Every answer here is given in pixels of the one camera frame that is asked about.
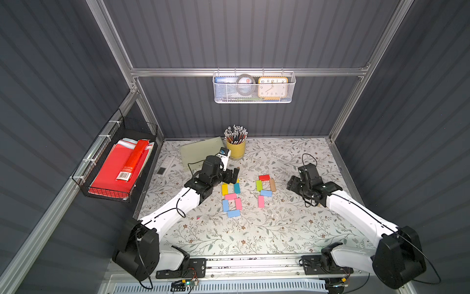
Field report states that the teal block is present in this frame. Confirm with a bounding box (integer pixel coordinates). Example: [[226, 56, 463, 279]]
[[234, 183, 241, 194]]

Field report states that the lime green block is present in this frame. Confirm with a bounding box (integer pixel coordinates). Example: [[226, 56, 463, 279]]
[[256, 180, 263, 192]]

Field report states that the light blue block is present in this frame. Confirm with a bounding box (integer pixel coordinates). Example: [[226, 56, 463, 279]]
[[227, 209, 241, 218], [222, 200, 230, 212], [260, 190, 272, 197]]

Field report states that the natural wood block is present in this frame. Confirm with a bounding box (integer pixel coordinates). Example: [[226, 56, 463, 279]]
[[269, 178, 277, 192]]

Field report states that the long pink block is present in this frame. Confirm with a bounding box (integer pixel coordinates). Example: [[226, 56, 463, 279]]
[[258, 196, 265, 208]]

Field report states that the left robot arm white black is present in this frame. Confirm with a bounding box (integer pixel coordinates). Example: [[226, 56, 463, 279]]
[[111, 148, 239, 282]]

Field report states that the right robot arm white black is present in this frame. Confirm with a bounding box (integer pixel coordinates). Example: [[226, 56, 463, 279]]
[[286, 164, 427, 289]]

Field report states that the yellow pencil cup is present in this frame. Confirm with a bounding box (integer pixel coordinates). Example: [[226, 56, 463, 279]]
[[226, 142, 246, 160]]

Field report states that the pale green book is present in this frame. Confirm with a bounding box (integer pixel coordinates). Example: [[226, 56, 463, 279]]
[[180, 137, 225, 172]]

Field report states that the bundle of pencils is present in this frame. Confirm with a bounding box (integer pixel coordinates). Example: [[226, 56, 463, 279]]
[[224, 125, 248, 145]]

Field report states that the white remote control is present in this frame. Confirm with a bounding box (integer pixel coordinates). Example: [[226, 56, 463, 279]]
[[157, 155, 175, 177]]

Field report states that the grey tape roll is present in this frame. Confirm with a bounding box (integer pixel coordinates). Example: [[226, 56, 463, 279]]
[[236, 73, 255, 98]]

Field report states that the red long box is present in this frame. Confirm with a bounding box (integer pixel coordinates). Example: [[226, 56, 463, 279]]
[[116, 140, 149, 181]]

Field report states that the yellow alarm clock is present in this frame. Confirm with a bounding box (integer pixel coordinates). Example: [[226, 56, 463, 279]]
[[258, 77, 289, 100]]

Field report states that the red folder stack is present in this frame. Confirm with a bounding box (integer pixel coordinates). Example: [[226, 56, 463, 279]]
[[88, 138, 154, 200]]

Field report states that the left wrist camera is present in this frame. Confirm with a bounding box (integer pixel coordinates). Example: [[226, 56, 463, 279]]
[[217, 147, 231, 170]]

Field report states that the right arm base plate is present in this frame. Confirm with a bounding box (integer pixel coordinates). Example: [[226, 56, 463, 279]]
[[299, 254, 354, 276]]

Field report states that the white wire wall basket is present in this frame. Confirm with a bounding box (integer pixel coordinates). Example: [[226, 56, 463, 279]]
[[212, 70, 296, 104]]

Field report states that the aluminium rail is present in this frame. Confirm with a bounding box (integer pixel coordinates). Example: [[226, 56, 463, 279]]
[[106, 253, 401, 282]]

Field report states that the black wire side basket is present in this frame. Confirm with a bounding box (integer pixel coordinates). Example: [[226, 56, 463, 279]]
[[72, 111, 159, 202]]

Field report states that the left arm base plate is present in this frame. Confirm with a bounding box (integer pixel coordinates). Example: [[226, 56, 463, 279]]
[[155, 258, 208, 279]]

